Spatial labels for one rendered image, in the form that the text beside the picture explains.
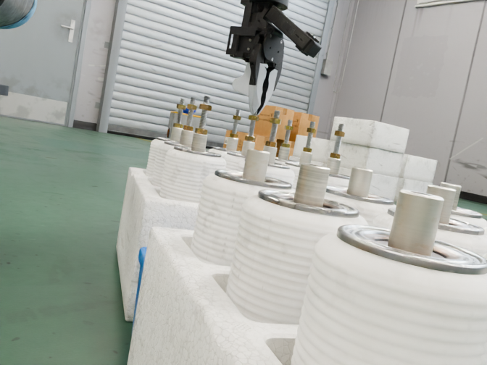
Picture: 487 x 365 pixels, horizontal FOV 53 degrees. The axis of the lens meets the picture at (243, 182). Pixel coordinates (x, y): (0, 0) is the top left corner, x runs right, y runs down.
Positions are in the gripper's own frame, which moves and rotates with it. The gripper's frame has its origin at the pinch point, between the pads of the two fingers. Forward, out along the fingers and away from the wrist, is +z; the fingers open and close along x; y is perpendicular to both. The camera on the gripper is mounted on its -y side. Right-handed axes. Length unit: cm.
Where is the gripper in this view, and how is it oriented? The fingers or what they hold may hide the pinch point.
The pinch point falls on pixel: (259, 108)
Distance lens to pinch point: 91.9
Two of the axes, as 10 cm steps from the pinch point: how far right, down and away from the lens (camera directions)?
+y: -8.2, -2.1, 5.3
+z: -1.8, 9.8, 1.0
